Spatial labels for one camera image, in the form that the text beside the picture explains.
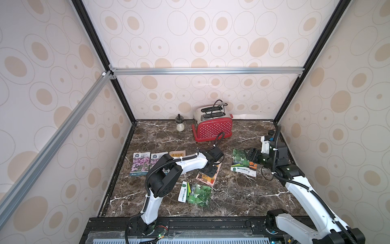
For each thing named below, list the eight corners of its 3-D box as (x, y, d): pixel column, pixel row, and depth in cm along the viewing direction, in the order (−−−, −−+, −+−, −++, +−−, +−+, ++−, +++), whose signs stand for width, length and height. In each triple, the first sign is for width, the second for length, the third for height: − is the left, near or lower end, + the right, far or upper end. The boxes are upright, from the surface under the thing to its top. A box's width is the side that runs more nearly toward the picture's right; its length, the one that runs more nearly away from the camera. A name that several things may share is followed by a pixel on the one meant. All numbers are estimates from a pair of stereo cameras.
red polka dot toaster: (193, 142, 109) (192, 125, 94) (193, 123, 121) (193, 104, 107) (229, 142, 109) (234, 125, 95) (226, 123, 121) (230, 104, 107)
